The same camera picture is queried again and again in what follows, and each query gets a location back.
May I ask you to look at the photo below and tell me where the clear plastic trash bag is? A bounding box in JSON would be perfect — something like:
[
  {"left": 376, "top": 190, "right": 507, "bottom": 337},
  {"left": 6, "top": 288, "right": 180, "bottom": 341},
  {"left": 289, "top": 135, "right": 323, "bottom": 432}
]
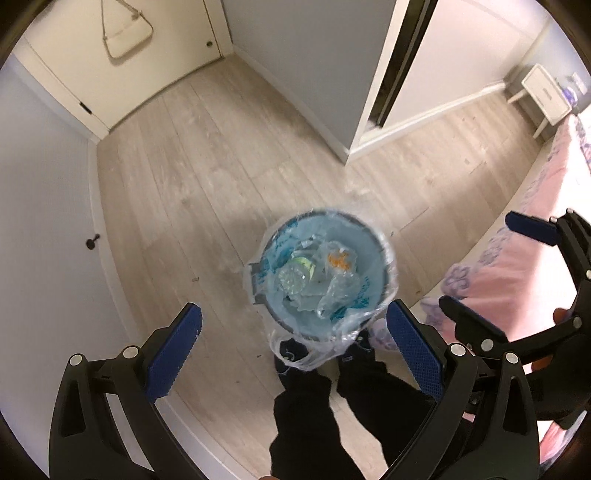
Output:
[{"left": 294, "top": 240, "right": 362, "bottom": 321}]

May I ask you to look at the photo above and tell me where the clear plastic bottle green cap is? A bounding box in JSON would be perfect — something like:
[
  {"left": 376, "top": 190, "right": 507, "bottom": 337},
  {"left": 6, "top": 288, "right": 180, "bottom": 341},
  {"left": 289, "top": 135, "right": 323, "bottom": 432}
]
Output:
[{"left": 276, "top": 256, "right": 315, "bottom": 296}]

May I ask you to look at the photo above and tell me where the pink bed mattress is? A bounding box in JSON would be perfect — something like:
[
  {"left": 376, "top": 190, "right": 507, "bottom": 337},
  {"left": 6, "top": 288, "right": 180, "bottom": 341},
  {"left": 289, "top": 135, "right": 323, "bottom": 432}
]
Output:
[{"left": 410, "top": 115, "right": 591, "bottom": 467}]

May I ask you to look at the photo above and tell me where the white nightstand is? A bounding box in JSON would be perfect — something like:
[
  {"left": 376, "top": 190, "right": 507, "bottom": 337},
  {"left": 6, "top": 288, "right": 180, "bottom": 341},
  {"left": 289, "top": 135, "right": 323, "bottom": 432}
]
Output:
[{"left": 507, "top": 64, "right": 572, "bottom": 139}]

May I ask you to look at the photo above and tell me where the black door stopper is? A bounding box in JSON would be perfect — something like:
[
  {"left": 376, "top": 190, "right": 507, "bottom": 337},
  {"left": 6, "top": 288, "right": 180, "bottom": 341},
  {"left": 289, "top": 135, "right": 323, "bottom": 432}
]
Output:
[{"left": 85, "top": 233, "right": 100, "bottom": 250}]

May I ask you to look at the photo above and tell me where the white wardrobe sliding door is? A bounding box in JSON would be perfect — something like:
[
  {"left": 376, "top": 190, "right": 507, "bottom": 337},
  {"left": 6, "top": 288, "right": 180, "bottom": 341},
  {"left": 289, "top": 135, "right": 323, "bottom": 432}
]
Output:
[{"left": 348, "top": 0, "right": 553, "bottom": 156}]

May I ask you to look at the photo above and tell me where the cream handbag on door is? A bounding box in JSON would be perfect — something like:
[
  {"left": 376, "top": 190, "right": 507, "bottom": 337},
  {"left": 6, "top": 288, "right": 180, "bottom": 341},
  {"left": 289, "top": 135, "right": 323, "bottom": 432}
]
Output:
[{"left": 100, "top": 1, "right": 154, "bottom": 60}]

